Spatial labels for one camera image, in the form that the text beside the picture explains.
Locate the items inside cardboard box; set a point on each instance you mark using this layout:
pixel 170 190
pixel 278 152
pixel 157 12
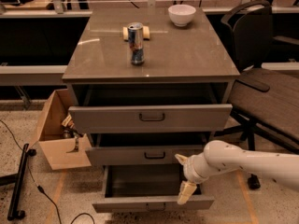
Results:
pixel 70 131

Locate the blue silver drink can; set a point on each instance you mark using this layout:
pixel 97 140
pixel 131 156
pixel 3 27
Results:
pixel 135 41

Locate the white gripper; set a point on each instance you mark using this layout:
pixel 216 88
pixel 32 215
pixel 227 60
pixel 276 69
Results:
pixel 190 170

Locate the white bowl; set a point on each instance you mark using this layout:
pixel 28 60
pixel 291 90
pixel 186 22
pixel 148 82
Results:
pixel 181 15

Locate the black wheeled stand leg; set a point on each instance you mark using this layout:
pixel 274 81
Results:
pixel 17 180

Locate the grey drawer cabinet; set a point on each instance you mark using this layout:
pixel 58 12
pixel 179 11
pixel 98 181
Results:
pixel 190 55

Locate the open cardboard box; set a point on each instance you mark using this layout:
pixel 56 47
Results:
pixel 60 152

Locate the grey top drawer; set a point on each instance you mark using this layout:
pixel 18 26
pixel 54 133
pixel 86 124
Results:
pixel 149 108

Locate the yellow sponge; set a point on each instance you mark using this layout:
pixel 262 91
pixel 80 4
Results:
pixel 146 33

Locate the black office chair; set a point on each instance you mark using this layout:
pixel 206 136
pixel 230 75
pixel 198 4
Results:
pixel 265 102

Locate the grey drawer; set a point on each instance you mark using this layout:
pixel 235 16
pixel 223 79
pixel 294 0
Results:
pixel 146 188
pixel 145 148
pixel 149 108

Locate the grey bottom drawer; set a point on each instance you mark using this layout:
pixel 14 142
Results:
pixel 146 188

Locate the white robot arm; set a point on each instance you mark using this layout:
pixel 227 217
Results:
pixel 219 157

